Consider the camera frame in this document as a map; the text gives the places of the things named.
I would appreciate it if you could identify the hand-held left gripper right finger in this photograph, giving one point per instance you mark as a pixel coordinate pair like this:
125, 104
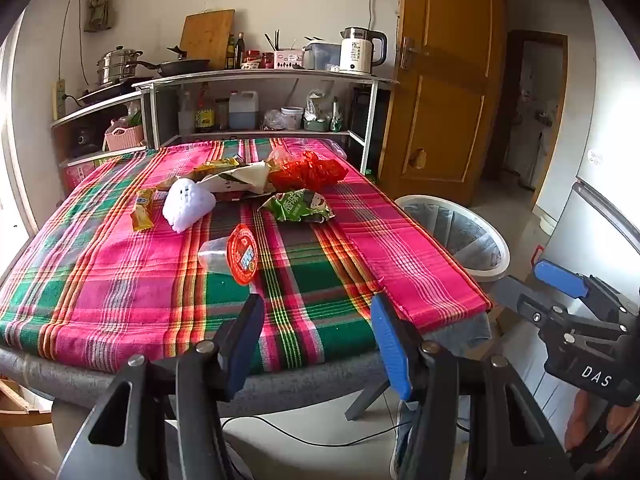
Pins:
387, 345

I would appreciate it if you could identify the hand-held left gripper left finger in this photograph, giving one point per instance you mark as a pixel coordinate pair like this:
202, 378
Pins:
245, 345

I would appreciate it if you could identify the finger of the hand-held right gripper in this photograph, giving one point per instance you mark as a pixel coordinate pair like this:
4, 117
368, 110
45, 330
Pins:
560, 277
520, 297

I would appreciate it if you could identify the white lined trash can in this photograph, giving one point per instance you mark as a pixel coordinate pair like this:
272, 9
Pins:
480, 240

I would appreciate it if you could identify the clear cup with red lid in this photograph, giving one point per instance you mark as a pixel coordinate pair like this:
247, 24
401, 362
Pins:
242, 255

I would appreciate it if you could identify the green snack bag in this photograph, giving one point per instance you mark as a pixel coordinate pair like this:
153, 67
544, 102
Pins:
300, 206

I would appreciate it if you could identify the white tissue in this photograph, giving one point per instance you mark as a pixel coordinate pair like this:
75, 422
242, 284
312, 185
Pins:
187, 205

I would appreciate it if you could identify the white green paper wrapper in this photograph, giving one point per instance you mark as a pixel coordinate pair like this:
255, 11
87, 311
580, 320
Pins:
245, 176

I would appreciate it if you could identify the yellow sausage wrapper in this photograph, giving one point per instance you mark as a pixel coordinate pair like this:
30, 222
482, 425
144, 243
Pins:
141, 210

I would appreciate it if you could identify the red plastic bag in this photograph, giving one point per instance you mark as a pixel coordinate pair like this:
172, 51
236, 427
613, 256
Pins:
310, 170

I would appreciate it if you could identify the clear plastic wrapper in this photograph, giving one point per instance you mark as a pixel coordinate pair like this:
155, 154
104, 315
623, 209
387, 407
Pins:
278, 154

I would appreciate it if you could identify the person's right hand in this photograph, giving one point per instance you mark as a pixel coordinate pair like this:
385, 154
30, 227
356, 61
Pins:
580, 420

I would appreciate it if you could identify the blue grey hanging cloth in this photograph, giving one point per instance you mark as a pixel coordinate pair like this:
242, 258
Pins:
465, 330

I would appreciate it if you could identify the silver refrigerator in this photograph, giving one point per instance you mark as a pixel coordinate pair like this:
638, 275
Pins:
590, 220

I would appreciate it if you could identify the blue grey fabric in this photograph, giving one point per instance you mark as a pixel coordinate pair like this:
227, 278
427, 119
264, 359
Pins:
404, 435

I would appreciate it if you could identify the pink lidded storage box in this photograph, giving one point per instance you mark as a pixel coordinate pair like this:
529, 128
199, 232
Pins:
336, 149

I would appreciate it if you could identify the crumpled clear plastic bag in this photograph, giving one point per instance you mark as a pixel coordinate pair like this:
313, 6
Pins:
272, 120

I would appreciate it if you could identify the wooden door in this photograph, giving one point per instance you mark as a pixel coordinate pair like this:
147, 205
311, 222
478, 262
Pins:
440, 85

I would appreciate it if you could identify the glass jar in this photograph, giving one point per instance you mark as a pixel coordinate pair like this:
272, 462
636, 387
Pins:
222, 115

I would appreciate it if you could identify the green bowl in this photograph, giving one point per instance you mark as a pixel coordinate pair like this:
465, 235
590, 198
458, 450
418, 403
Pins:
316, 125

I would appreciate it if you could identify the white plastic tub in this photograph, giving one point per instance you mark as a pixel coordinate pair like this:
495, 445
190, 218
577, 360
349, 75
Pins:
292, 117

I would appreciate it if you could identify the plastic jug with dark liquid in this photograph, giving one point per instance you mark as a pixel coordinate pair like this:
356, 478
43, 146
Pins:
244, 112

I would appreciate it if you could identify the green white pouch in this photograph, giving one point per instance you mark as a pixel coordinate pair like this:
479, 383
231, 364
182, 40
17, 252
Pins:
336, 117

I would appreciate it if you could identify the sauce bottle with yellow label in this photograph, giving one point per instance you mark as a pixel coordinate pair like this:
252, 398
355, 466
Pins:
205, 115

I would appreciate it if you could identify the clear plastic bottle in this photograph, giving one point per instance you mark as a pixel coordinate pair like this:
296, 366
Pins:
186, 117

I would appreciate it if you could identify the pink woven basket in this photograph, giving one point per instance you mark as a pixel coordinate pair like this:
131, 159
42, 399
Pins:
125, 139

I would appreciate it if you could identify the pink carton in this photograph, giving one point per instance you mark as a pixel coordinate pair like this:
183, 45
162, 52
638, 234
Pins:
80, 172

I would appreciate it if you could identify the white food bag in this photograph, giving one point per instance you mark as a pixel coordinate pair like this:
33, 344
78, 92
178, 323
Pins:
317, 102

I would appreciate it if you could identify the dark rice cooker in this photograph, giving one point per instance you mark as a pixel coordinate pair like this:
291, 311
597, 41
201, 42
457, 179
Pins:
80, 139

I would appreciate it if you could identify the white shelf unit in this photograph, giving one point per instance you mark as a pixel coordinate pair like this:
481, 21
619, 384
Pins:
260, 76

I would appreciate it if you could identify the black wok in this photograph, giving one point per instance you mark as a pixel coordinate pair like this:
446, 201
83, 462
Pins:
182, 66

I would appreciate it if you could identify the red lidded jar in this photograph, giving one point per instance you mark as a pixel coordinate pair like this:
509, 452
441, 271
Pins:
255, 57

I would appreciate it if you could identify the black induction cooker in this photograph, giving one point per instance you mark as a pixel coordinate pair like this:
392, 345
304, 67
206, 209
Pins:
107, 91

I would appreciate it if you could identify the pink utensil holder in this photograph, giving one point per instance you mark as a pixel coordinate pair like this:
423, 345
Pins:
289, 59

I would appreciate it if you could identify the dark oil bottle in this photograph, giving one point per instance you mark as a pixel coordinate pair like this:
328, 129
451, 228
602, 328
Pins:
240, 51
230, 52

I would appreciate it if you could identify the white electric kettle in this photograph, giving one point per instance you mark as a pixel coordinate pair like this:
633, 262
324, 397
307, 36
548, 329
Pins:
356, 52

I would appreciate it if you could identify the clear plastic container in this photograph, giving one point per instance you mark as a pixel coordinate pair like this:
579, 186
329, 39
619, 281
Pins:
322, 56

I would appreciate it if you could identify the steel steamer pot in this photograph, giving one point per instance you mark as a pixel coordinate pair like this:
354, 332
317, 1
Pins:
117, 67

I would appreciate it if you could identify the dark chopsticks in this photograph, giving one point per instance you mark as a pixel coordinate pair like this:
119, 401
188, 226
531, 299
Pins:
274, 40

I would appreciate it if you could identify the white power strip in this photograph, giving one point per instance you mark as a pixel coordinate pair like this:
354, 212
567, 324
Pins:
60, 99

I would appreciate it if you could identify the wooden cutting board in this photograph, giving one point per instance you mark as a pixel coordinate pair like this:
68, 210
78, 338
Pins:
207, 35

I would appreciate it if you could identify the wooden frame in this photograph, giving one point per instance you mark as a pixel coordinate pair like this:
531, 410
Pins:
22, 405

